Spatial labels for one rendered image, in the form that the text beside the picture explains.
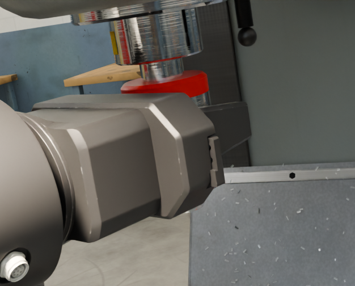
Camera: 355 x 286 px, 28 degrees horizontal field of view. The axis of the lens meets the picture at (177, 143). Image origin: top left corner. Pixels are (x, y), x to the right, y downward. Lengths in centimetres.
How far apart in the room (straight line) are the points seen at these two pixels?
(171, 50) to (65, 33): 503
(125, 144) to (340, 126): 46
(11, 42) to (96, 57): 75
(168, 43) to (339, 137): 42
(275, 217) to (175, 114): 46
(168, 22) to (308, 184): 43
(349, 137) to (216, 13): 19
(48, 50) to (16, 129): 520
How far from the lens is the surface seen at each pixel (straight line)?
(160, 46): 36
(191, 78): 37
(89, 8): 32
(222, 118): 37
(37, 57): 556
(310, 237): 75
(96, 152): 30
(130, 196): 31
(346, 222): 74
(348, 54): 73
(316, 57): 74
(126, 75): 426
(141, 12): 34
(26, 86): 566
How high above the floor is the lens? 131
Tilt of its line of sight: 12 degrees down
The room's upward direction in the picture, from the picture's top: 9 degrees counter-clockwise
